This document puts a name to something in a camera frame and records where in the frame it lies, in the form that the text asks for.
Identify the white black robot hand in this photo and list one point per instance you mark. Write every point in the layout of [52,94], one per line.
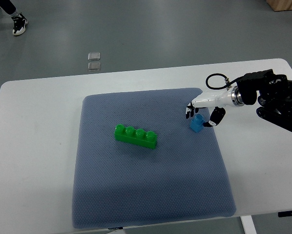
[218,100]

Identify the small blue block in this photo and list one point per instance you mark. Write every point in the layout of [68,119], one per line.
[197,122]

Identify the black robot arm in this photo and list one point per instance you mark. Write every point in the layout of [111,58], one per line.
[273,93]

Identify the long green block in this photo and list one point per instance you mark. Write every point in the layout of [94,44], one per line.
[138,137]

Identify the wooden box corner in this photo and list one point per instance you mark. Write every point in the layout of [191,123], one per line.
[280,5]

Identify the lower metal floor plate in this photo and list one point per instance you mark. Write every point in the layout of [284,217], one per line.
[94,66]

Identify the metal floor plate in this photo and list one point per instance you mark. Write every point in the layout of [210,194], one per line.
[94,56]
[94,66]

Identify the white table leg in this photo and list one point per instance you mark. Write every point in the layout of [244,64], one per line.
[248,224]

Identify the blue-grey foam mat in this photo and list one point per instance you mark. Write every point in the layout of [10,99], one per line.
[117,184]

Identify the upper metal floor plate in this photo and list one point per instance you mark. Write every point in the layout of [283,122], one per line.
[94,56]

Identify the black table control panel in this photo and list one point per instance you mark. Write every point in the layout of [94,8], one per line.
[285,214]

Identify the black label under table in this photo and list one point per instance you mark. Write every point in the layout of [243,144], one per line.
[116,228]

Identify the black white sneaker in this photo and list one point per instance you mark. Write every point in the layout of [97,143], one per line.
[20,23]

